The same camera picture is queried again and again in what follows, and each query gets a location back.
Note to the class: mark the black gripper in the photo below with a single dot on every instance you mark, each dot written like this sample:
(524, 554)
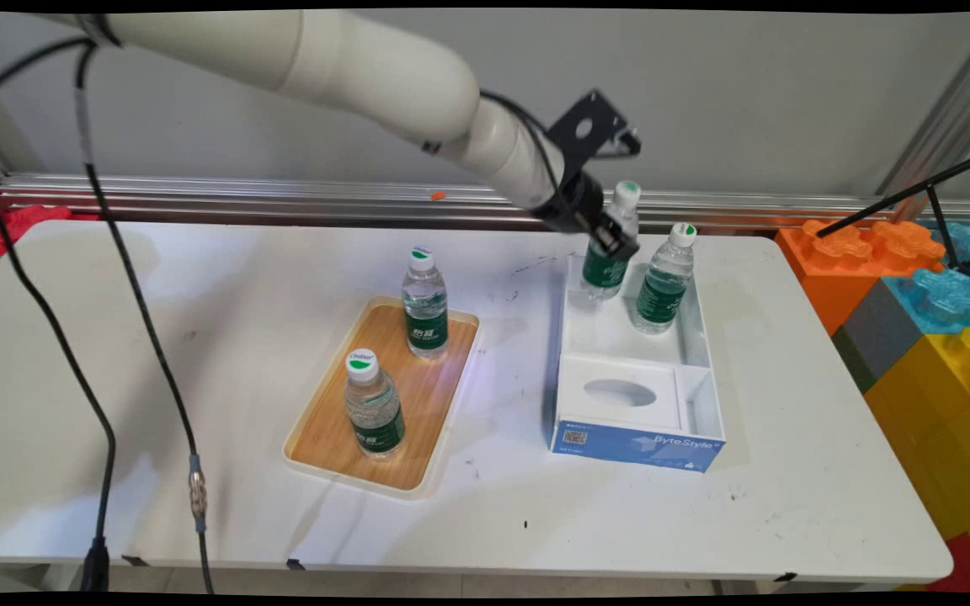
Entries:
(573, 204)

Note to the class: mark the green label water bottle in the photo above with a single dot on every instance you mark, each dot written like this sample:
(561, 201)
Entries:
(377, 429)
(601, 271)
(662, 299)
(426, 324)

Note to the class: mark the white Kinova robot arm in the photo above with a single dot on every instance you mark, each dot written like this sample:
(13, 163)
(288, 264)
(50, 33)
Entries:
(367, 76)

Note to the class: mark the white and blue cardboard box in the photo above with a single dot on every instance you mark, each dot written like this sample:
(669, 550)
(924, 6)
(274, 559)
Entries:
(636, 446)

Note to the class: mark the orange toy building block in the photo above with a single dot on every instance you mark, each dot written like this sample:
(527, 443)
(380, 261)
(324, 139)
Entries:
(830, 282)

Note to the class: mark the wooden tray with cream rim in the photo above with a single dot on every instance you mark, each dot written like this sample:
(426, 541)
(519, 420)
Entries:
(426, 404)

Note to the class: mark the gray toy building block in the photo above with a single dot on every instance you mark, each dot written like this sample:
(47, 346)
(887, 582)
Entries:
(876, 337)

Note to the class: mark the black tripod stand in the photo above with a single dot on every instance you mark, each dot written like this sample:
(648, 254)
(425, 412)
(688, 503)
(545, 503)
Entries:
(898, 200)

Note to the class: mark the light blue toy block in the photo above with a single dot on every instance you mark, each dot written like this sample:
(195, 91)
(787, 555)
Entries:
(944, 303)
(969, 240)

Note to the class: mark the yellow toy building block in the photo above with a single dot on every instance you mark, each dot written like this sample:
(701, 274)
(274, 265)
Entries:
(931, 421)

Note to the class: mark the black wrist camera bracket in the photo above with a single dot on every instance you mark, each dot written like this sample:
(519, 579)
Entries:
(586, 126)

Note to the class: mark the aluminium rail along wall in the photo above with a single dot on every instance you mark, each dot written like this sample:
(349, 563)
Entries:
(283, 200)

